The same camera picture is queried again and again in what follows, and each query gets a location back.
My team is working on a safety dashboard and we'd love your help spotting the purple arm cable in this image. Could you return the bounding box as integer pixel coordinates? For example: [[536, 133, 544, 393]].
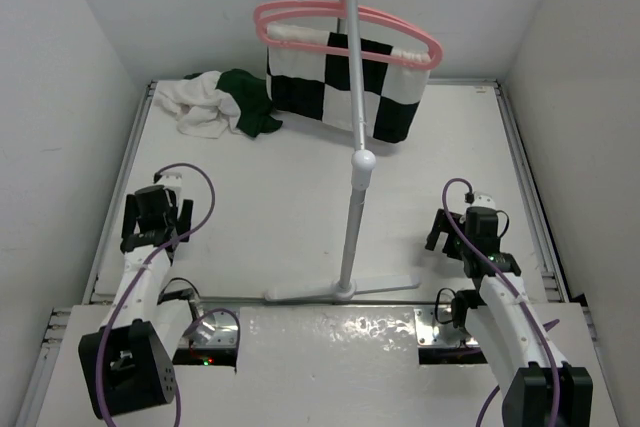
[[442, 177, 564, 427], [95, 162, 217, 427]]

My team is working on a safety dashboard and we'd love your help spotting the black white checkered towel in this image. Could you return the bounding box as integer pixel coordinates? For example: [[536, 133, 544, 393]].
[[266, 46, 430, 144]]

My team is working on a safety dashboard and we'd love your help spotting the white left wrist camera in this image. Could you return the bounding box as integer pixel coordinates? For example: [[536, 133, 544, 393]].
[[153, 171, 183, 205]]

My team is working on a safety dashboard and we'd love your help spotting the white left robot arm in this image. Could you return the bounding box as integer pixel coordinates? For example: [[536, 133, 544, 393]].
[[78, 183, 193, 418]]

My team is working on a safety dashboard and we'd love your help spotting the white and green t shirt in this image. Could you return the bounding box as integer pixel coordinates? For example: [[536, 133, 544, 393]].
[[152, 69, 282, 139]]

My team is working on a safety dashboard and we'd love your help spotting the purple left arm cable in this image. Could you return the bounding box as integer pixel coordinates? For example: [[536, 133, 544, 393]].
[[95, 162, 217, 427]]

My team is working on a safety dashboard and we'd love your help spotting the grey clothes rack stand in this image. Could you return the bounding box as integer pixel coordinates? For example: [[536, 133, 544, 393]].
[[265, 29, 420, 302]]

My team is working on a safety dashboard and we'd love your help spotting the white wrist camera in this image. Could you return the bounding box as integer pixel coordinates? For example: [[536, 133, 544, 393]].
[[153, 171, 183, 205], [465, 191, 497, 210]]

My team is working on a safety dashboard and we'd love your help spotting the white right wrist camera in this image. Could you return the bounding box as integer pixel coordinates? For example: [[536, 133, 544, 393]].
[[465, 191, 497, 210]]

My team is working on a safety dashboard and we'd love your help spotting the pink hanger with towel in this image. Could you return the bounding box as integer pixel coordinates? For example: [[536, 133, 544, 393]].
[[253, 0, 441, 51]]

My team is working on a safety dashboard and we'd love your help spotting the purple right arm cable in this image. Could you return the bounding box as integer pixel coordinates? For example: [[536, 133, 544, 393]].
[[442, 177, 564, 427]]

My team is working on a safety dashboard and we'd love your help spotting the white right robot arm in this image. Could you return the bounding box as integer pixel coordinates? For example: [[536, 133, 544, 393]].
[[425, 204, 593, 426]]

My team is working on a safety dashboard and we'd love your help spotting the pink plastic hanger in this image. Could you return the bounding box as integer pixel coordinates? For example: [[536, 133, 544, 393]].
[[257, 5, 443, 71]]

